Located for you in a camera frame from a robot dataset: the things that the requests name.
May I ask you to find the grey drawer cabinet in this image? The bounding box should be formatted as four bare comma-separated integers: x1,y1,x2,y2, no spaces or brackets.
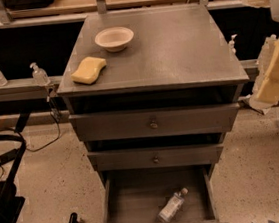
47,0,267,223

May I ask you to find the right small pump bottle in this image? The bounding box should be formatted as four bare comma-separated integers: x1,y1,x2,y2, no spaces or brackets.
228,34,237,54

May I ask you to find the background clear water bottle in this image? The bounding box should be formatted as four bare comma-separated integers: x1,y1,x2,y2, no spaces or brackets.
257,34,277,72

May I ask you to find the clear plastic water bottle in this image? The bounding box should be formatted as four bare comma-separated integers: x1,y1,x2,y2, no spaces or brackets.
157,188,188,222

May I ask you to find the bottom grey open drawer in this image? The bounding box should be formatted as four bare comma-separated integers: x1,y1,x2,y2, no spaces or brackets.
103,165,226,223

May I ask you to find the top grey drawer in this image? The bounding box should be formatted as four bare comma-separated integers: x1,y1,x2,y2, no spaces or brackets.
69,103,239,142

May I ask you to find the metal rail shelf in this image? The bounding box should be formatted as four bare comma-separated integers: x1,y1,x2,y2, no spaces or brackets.
0,72,65,104

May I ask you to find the white paper bowl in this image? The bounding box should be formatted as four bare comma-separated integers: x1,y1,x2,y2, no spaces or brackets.
95,26,134,52

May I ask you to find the yellow sponge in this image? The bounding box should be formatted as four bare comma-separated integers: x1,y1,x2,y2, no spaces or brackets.
71,57,107,85

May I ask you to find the black power adapter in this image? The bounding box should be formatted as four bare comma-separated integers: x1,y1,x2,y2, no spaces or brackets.
0,149,18,167

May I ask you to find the black cable on floor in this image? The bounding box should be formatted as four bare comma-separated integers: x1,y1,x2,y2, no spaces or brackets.
19,92,65,155

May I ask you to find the black chair frame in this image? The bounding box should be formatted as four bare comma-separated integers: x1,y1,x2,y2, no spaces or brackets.
0,131,26,223

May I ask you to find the middle grey drawer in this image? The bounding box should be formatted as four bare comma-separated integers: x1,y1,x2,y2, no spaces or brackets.
88,144,223,172

